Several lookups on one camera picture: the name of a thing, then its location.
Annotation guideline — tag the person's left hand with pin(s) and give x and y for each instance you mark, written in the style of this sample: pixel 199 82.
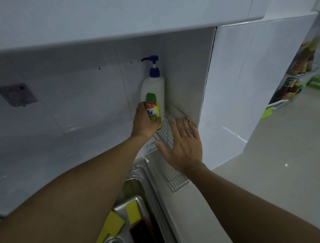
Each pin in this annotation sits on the person's left hand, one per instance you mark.
pixel 143 127

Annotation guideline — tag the person's right hand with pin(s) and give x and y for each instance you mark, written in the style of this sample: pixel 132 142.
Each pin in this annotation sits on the person's right hand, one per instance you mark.
pixel 187 152

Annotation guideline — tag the green-capped dish soap bottle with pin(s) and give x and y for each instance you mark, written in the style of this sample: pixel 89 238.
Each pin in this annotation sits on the green-capped dish soap bottle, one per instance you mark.
pixel 153 110

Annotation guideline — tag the white pump bottle blue pump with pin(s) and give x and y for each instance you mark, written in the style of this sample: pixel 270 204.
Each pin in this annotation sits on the white pump bottle blue pump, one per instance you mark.
pixel 155 85

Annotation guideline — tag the stainless steel double sink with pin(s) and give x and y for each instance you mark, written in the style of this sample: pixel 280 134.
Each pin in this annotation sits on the stainless steel double sink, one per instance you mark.
pixel 138 172

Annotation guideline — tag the yellow sponge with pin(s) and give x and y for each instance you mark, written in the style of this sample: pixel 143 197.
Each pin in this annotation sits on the yellow sponge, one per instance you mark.
pixel 115 224
pixel 133 212
pixel 102 236

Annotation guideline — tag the red tray with black sponge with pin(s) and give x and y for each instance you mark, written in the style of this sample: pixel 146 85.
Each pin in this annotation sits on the red tray with black sponge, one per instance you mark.
pixel 142 232

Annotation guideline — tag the person's left forearm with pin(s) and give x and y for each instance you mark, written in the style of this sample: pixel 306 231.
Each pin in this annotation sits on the person's left forearm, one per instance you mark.
pixel 70 197

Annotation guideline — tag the person's right forearm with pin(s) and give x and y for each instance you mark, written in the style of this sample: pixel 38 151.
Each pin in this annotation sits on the person's right forearm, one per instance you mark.
pixel 250 207

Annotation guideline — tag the bright green scrubbing pad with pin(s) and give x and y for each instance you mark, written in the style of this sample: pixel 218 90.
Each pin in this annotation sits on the bright green scrubbing pad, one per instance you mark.
pixel 266 113

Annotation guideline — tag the metal drain strainer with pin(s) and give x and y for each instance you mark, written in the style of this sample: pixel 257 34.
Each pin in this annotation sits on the metal drain strainer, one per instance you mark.
pixel 112 240

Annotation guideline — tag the white wall cabinet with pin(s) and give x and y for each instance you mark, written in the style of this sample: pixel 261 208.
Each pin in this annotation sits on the white wall cabinet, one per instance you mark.
pixel 125 20

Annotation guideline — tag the purple adhesive wall hook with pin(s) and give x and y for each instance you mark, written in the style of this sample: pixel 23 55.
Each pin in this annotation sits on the purple adhesive wall hook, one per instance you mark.
pixel 18 94

